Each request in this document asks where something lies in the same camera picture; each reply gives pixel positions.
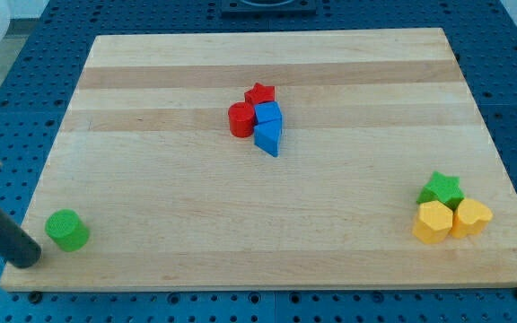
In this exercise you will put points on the green cylinder block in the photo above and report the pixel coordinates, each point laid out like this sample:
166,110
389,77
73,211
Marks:
67,230

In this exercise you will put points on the blue triangle block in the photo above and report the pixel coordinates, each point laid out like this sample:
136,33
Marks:
267,136

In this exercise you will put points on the red cylinder block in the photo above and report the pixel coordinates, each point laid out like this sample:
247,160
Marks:
242,119

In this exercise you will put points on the blue cube block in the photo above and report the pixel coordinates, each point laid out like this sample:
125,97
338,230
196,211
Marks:
267,111

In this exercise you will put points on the red star block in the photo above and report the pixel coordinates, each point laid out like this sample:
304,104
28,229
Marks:
260,93

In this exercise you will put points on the wooden board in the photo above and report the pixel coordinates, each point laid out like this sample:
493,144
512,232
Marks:
175,202

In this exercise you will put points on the yellow hexagon block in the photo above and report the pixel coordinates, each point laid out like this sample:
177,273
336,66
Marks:
433,222

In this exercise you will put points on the green star block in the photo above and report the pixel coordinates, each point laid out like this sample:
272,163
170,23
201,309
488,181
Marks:
442,188

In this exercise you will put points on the yellow heart block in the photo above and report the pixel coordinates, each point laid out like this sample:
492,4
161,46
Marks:
470,218

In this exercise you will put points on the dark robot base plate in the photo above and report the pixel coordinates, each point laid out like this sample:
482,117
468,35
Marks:
250,7

